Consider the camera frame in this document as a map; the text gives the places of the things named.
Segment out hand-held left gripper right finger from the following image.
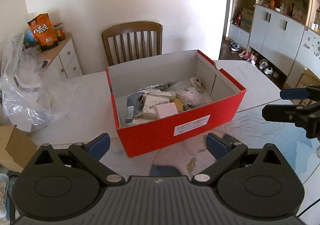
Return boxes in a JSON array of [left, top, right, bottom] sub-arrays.
[[191, 133, 285, 187]]

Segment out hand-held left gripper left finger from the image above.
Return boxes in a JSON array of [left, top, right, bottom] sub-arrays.
[[31, 133, 124, 187]]

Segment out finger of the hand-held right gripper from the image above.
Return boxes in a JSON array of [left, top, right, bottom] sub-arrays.
[[279, 87, 311, 101], [262, 104, 310, 123]]

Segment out dark blue packet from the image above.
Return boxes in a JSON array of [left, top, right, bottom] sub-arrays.
[[126, 93, 145, 124]]

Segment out red cardboard box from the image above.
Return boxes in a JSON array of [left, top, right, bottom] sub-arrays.
[[105, 50, 247, 158]]

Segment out pink snack packet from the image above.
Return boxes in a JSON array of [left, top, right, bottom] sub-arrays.
[[175, 87, 208, 109]]

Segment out small pink box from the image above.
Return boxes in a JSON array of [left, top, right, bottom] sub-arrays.
[[154, 103, 178, 119]]

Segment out brown paper snack bag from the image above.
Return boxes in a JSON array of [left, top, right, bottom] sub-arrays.
[[132, 91, 177, 126]]

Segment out round tape roll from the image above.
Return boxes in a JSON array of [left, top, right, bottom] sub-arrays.
[[190, 76, 204, 93]]

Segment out white blue marble desktop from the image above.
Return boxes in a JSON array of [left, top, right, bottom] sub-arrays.
[[26, 60, 320, 190]]

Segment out row of shoes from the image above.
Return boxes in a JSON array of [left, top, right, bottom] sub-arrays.
[[229, 41, 280, 79]]

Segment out small open cardboard box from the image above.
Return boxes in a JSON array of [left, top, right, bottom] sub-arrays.
[[0, 125, 37, 173]]

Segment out cardboard carton green print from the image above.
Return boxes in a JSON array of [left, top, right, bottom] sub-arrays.
[[240, 7, 255, 31]]

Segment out clear plastic bags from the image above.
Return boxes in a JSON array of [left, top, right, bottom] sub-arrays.
[[0, 32, 75, 133]]

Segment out small white drawer cabinet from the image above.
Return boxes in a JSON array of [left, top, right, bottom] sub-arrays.
[[37, 32, 83, 79]]

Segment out small red bag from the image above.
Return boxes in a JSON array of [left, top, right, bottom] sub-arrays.
[[232, 12, 243, 26]]

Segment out clear container beige snacks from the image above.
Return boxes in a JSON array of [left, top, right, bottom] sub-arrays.
[[0, 174, 10, 218]]

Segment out glass jar dark sauce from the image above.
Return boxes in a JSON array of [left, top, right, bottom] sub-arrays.
[[54, 23, 66, 41]]

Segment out wooden chair curved backrest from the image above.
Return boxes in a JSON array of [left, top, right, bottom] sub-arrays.
[[101, 22, 163, 67]]

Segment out orange snack bag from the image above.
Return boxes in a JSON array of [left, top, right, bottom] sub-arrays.
[[27, 13, 59, 52]]

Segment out blue round object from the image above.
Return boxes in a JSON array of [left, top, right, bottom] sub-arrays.
[[25, 29, 35, 47]]

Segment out grey wooden wall cabinet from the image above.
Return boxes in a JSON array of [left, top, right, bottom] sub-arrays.
[[229, 0, 320, 86]]

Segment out black cable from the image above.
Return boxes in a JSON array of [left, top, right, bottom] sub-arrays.
[[297, 196, 320, 218]]

